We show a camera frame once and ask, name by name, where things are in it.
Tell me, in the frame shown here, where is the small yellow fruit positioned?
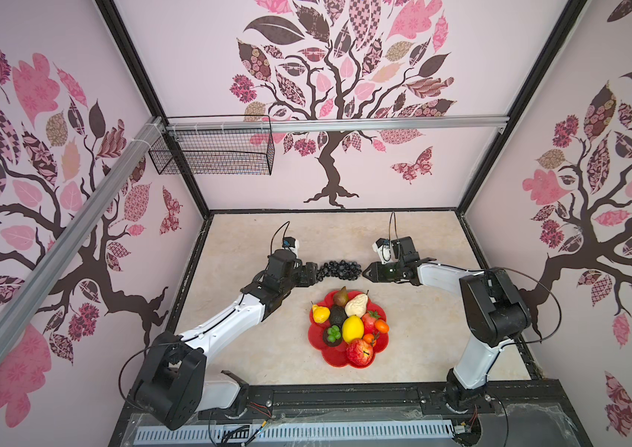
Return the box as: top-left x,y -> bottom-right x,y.
311,305 -> 331,324

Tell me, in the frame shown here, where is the black grape bunch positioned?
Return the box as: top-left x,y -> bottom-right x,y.
317,260 -> 362,281

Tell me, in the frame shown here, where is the cream pear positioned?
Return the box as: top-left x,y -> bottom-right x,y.
345,294 -> 369,318

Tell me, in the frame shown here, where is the red strawberry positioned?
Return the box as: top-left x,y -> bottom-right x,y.
362,310 -> 380,335

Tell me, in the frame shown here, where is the brown round fruit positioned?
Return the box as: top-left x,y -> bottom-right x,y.
333,287 -> 349,307

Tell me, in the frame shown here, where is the dark avocado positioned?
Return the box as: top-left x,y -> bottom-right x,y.
329,305 -> 347,328

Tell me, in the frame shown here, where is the yellow lemon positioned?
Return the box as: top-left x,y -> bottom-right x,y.
341,315 -> 365,344

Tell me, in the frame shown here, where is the red flower-shaped bowl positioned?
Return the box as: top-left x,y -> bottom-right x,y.
308,291 -> 390,368

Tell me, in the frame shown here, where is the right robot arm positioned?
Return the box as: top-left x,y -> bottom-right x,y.
362,237 -> 543,413

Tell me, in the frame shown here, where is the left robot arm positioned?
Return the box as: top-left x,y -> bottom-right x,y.
120,249 -> 319,430

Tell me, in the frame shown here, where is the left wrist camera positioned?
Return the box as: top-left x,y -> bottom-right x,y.
282,237 -> 299,253

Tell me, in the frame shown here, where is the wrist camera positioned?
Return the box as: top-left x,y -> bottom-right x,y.
282,237 -> 299,253
373,238 -> 395,264

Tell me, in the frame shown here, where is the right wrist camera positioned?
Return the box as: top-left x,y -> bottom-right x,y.
373,238 -> 395,264

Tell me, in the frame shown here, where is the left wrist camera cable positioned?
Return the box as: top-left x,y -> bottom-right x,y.
268,220 -> 293,255

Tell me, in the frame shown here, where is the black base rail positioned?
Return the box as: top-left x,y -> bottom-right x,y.
107,379 -> 593,447

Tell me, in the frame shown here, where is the black wire basket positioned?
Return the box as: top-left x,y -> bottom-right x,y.
149,114 -> 276,176

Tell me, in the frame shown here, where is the white slotted cable duct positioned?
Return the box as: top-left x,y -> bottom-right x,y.
131,420 -> 455,446

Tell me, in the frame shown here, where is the aluminium rail back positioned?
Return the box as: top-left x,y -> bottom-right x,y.
167,115 -> 509,133

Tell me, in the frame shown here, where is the aluminium rail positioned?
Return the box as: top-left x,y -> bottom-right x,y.
167,115 -> 509,133
0,117 -> 164,365

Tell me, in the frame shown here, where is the aluminium rail left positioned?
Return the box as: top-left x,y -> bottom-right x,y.
0,117 -> 164,365

